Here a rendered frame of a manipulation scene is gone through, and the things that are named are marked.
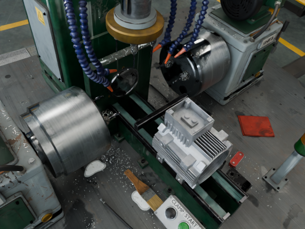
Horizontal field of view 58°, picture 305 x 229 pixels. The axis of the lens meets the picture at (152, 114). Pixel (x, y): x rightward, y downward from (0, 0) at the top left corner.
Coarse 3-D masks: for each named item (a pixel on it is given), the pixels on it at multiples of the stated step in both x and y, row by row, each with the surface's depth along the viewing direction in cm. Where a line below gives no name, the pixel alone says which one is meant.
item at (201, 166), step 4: (160, 124) 91; (164, 124) 91; (160, 128) 91; (164, 128) 90; (228, 144) 88; (232, 144) 89; (228, 148) 88; (200, 164) 83; (204, 164) 82; (200, 168) 82; (204, 168) 83; (188, 184) 93; (192, 188) 92
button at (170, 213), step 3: (168, 210) 74; (171, 210) 74; (174, 210) 74; (165, 213) 74; (168, 213) 74; (171, 213) 74; (174, 213) 74; (168, 216) 74; (171, 216) 74; (174, 216) 73
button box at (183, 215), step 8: (168, 200) 76; (176, 200) 75; (160, 208) 76; (176, 208) 75; (184, 208) 75; (160, 216) 75; (176, 216) 74; (184, 216) 73; (192, 216) 75; (168, 224) 74; (176, 224) 73; (192, 224) 72; (200, 224) 74
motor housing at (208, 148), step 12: (168, 132) 91; (216, 132) 94; (156, 144) 94; (168, 144) 89; (180, 144) 88; (192, 144) 87; (204, 144) 85; (216, 144) 86; (168, 156) 91; (180, 156) 86; (204, 156) 84; (216, 156) 84; (180, 168) 88; (192, 168) 85; (216, 168) 97; (192, 180) 86; (204, 180) 95
